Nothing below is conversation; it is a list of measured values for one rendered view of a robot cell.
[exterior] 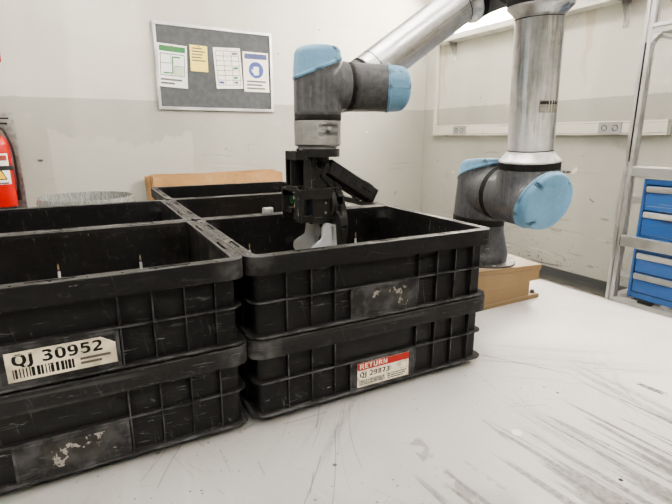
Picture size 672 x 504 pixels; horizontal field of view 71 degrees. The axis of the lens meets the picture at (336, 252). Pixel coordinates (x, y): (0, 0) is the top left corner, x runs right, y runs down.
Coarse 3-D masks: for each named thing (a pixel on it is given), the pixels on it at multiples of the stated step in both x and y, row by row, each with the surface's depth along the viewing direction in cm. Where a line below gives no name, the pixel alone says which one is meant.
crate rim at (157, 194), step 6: (168, 186) 134; (174, 186) 134; (180, 186) 135; (186, 186) 136; (192, 186) 137; (198, 186) 137; (204, 186) 138; (210, 186) 139; (216, 186) 140; (156, 192) 122; (162, 192) 120; (276, 192) 120; (156, 198) 123; (162, 198) 113; (168, 198) 109; (174, 198) 109; (180, 198) 109
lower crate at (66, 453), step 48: (48, 384) 49; (96, 384) 50; (144, 384) 53; (192, 384) 57; (240, 384) 60; (0, 432) 48; (48, 432) 50; (96, 432) 52; (144, 432) 55; (192, 432) 58; (0, 480) 49; (48, 480) 52
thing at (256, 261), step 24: (240, 216) 84; (264, 216) 85; (432, 216) 84; (384, 240) 65; (408, 240) 66; (432, 240) 68; (456, 240) 70; (480, 240) 72; (264, 264) 57; (288, 264) 58; (312, 264) 60; (336, 264) 61
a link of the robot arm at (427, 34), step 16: (432, 0) 91; (448, 0) 89; (464, 0) 90; (480, 0) 90; (496, 0) 91; (416, 16) 89; (432, 16) 88; (448, 16) 89; (464, 16) 91; (480, 16) 93; (400, 32) 88; (416, 32) 88; (432, 32) 89; (448, 32) 91; (368, 48) 89; (384, 48) 87; (400, 48) 87; (416, 48) 89; (432, 48) 91; (400, 64) 88
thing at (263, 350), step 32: (384, 320) 67; (416, 320) 70; (448, 320) 74; (256, 352) 59; (288, 352) 61; (320, 352) 64; (352, 352) 67; (384, 352) 69; (416, 352) 73; (448, 352) 75; (256, 384) 61; (288, 384) 62; (320, 384) 66; (352, 384) 67; (384, 384) 70; (256, 416) 61
